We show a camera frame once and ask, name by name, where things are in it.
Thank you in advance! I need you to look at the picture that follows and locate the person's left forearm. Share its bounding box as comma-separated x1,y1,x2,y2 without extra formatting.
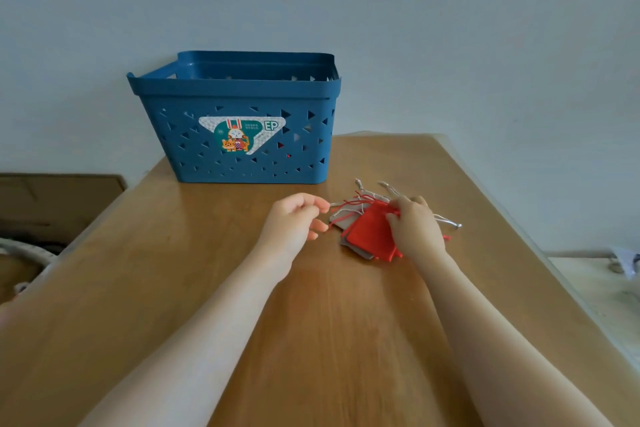
75,242,293,427

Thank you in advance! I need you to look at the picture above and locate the person's left hand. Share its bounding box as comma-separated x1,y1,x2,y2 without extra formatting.
254,193,331,265

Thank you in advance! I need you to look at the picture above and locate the brown cardboard box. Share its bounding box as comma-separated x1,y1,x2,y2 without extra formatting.
0,173,127,247

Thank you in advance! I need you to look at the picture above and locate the person's right hand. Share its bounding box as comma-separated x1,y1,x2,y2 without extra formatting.
385,195,447,265

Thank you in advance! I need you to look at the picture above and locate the person's right forearm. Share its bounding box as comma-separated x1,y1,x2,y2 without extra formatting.
412,244,613,427

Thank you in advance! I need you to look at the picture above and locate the red drawstring pouch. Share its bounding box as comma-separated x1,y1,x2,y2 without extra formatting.
329,195,404,263

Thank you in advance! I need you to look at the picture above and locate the white curved tube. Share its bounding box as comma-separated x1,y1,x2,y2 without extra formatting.
0,237,58,267

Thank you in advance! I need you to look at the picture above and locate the blue perforated plastic basket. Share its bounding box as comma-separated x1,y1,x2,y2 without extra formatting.
126,50,343,185

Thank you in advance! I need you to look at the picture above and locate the grey drawstring pouch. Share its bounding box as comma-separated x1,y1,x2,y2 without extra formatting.
328,178,391,261

